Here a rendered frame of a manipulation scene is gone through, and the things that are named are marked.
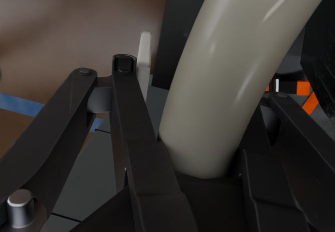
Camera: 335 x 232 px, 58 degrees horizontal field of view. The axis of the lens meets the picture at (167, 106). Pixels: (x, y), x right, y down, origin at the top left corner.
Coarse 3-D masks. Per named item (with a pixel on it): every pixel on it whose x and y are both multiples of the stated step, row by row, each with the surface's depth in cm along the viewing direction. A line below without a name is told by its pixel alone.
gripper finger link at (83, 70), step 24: (72, 72) 14; (96, 72) 15; (72, 96) 12; (48, 120) 10; (72, 120) 11; (24, 144) 9; (48, 144) 9; (72, 144) 12; (0, 168) 8; (24, 168) 8; (48, 168) 9; (0, 192) 7; (48, 192) 9; (0, 216) 7; (48, 216) 10
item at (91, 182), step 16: (160, 96) 125; (160, 112) 115; (96, 144) 93; (80, 160) 86; (96, 160) 88; (112, 160) 89; (80, 176) 81; (96, 176) 82; (112, 176) 83; (64, 192) 76; (80, 192) 77; (96, 192) 78; (112, 192) 79; (64, 208) 72; (80, 208) 73; (96, 208) 74; (48, 224) 68; (64, 224) 69
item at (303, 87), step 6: (276, 78) 116; (282, 78) 117; (288, 78) 117; (270, 84) 120; (276, 84) 117; (282, 84) 116; (288, 84) 115; (294, 84) 114; (300, 84) 113; (306, 84) 112; (270, 90) 121; (276, 90) 118; (282, 90) 117; (288, 90) 116; (294, 90) 115; (300, 90) 114; (306, 90) 113
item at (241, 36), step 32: (224, 0) 8; (256, 0) 8; (288, 0) 8; (320, 0) 8; (192, 32) 9; (224, 32) 8; (256, 32) 8; (288, 32) 8; (192, 64) 9; (224, 64) 8; (256, 64) 8; (192, 96) 9; (224, 96) 9; (256, 96) 9; (160, 128) 11; (192, 128) 10; (224, 128) 9; (192, 160) 10; (224, 160) 10
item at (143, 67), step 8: (144, 32) 21; (144, 40) 19; (144, 48) 18; (144, 56) 17; (144, 64) 16; (136, 72) 16; (144, 72) 16; (144, 80) 16; (144, 88) 16; (144, 96) 16
